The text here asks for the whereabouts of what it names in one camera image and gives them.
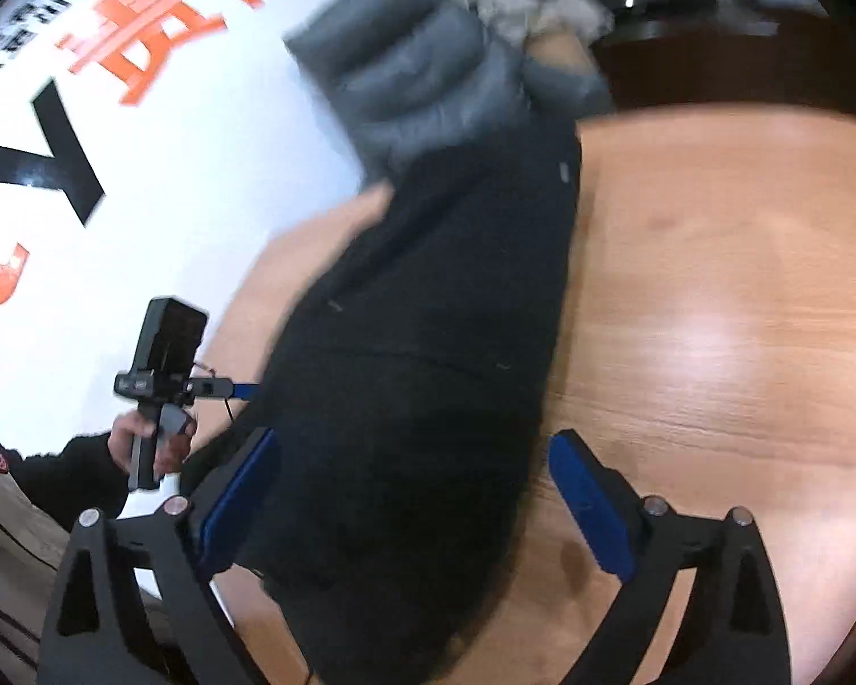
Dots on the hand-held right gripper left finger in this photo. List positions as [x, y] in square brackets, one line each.
[239, 499]

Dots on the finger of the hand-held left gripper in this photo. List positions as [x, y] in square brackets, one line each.
[246, 391]

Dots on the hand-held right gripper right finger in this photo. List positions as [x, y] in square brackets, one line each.
[592, 506]

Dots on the black fleece jacket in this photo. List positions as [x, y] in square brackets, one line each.
[414, 371]

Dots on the person's left forearm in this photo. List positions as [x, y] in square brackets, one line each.
[64, 478]

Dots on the person's left hand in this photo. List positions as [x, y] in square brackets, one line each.
[121, 442]

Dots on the grey leather armchair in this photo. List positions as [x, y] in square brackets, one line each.
[414, 64]

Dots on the light wooden side table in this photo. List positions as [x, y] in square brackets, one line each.
[560, 53]

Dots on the white cloth on cabinet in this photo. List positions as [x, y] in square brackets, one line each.
[492, 3]

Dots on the dark wooden cabinet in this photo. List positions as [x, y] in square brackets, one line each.
[720, 64]

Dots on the white printed wall banner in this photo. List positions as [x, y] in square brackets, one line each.
[150, 157]

